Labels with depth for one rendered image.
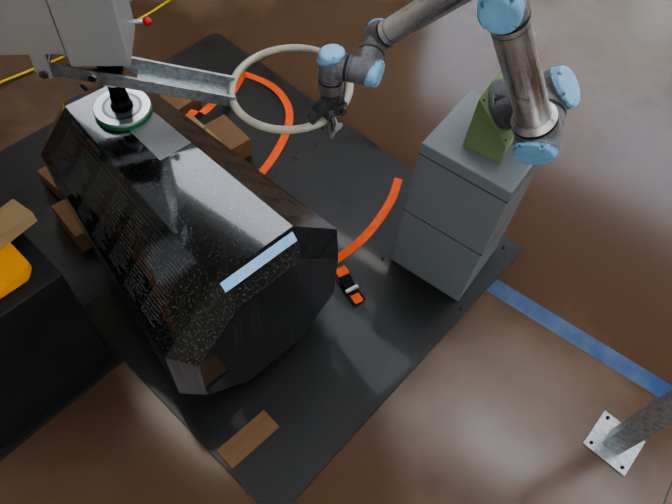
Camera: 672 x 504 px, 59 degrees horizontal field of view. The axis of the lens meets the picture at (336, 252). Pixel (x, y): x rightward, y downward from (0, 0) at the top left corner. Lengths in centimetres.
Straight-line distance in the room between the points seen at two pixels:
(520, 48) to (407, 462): 168
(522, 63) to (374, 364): 150
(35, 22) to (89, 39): 16
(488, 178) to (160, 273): 124
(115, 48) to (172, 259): 72
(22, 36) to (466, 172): 159
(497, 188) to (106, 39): 146
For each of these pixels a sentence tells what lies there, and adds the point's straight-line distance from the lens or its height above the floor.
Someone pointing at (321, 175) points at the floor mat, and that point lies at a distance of 332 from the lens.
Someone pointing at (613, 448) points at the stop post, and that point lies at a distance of 293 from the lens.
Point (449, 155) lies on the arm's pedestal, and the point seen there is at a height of 85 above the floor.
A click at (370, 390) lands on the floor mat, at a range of 271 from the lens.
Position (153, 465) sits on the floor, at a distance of 266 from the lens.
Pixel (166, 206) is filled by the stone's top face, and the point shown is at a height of 83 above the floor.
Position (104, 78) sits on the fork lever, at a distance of 236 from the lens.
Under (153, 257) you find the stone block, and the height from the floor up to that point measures 75.
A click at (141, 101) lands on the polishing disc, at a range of 252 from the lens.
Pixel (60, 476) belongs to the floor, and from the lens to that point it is 275.
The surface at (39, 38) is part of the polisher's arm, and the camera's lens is 225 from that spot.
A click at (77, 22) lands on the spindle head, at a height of 131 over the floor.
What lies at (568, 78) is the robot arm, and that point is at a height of 123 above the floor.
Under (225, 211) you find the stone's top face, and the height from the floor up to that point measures 83.
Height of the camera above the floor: 253
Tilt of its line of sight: 56 degrees down
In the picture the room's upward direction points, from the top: 7 degrees clockwise
